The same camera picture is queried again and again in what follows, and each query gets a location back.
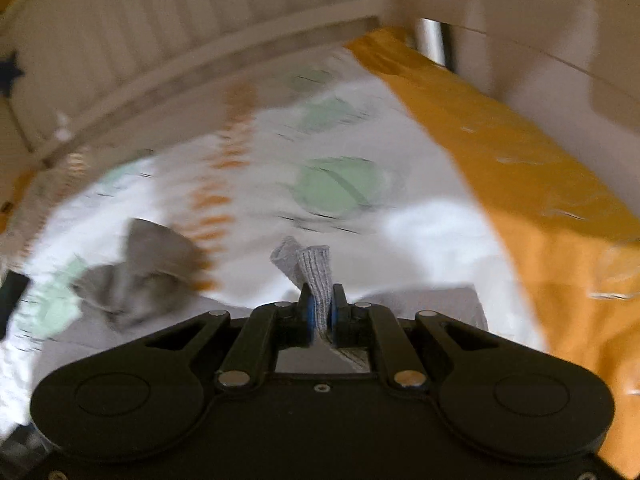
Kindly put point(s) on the orange bed sheet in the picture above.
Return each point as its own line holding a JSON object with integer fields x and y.
{"x": 540, "y": 200}

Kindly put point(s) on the black folded garment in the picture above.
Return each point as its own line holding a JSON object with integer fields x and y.
{"x": 11, "y": 305}

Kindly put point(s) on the wooden bed frame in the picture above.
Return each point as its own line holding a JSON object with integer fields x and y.
{"x": 150, "y": 35}

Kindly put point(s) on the white leaf print duvet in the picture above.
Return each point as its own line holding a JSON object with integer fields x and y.
{"x": 425, "y": 240}

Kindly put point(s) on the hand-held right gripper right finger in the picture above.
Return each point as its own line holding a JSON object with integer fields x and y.
{"x": 338, "y": 316}

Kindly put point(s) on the dark blue star decoration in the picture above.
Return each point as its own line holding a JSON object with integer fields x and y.
{"x": 9, "y": 72}

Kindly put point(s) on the grey knit sweater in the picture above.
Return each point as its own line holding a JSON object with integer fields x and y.
{"x": 135, "y": 280}

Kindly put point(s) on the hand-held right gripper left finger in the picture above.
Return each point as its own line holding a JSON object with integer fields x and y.
{"x": 306, "y": 316}

